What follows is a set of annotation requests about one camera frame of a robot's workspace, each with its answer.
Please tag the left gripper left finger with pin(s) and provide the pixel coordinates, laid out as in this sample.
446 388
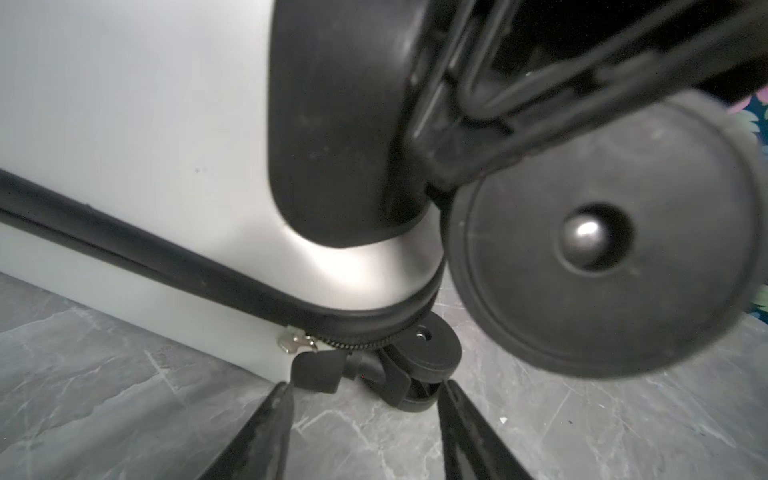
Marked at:
260 449

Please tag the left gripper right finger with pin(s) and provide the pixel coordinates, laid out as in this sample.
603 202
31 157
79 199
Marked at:
471 448

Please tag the white hard-shell suitcase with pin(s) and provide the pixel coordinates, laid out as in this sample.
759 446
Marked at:
284 185

